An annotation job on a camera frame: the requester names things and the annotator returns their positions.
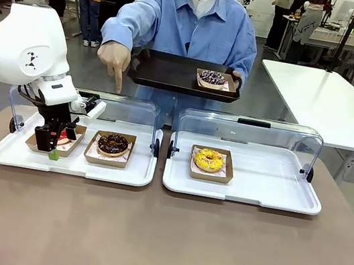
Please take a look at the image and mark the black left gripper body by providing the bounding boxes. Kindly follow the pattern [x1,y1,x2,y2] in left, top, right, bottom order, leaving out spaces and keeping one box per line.
[32,98,82,139]

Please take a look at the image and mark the black rectangular serving tray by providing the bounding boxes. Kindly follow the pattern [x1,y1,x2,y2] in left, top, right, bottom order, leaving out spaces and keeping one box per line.
[125,46,246,106]

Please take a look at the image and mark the chocolate rainbow sprinkle donut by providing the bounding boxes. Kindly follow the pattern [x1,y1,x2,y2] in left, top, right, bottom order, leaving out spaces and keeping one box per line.
[198,68,228,88]

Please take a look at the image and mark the person's left forearm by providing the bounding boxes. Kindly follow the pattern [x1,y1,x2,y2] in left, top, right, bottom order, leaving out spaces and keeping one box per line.
[222,28,261,81]

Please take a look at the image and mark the person's right forearm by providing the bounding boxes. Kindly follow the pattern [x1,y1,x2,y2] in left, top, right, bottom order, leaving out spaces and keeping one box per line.
[98,0,159,54]

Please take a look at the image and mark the red glazed donut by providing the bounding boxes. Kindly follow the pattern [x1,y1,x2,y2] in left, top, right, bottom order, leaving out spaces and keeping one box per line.
[54,127,78,150]

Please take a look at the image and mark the red donut in box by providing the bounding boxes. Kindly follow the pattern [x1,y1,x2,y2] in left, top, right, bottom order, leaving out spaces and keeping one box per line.
[24,116,88,161]

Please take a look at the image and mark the chocolate glazed donut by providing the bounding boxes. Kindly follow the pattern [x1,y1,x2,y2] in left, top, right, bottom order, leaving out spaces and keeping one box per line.
[95,130,131,160]

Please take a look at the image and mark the chocolate donut in box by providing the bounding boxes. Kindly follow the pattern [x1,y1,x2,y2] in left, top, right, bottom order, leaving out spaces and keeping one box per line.
[82,126,138,171]

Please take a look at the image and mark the yellow glazed donut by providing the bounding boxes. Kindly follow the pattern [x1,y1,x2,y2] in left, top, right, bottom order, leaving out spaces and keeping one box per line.
[192,146,227,176]

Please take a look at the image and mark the yellow donut in box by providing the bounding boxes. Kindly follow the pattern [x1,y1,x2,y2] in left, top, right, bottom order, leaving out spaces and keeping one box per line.
[186,144,238,186]

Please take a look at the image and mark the person in blue shirt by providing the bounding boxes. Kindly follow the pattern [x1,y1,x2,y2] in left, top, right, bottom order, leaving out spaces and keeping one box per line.
[86,0,266,143]

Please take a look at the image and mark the person in beige top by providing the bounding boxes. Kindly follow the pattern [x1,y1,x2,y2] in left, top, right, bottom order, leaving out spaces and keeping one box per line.
[262,0,308,56]

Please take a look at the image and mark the person's right hand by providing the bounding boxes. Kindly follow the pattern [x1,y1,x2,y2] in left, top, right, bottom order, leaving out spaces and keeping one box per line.
[91,40,134,95]

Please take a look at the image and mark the person's left hand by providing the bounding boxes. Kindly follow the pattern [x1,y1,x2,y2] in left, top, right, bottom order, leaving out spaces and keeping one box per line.
[229,69,245,95]

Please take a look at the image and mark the white plastic serving tray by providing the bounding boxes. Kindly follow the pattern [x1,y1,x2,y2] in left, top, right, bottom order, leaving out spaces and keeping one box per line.
[160,128,331,217]
[0,99,164,191]

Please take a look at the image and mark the clear hinged tray lid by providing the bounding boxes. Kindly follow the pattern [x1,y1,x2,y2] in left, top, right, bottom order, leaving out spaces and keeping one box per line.
[2,76,168,159]
[167,104,327,184]

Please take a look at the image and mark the large white table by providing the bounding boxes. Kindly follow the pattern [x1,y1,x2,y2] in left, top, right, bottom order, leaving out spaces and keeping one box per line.
[244,58,354,185]

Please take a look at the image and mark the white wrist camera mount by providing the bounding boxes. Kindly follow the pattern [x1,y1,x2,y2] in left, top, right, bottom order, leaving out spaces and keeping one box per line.
[65,90,109,128]

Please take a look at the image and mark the black camera stand pole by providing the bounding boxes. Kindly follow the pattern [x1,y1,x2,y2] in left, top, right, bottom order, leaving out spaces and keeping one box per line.
[324,0,354,78]

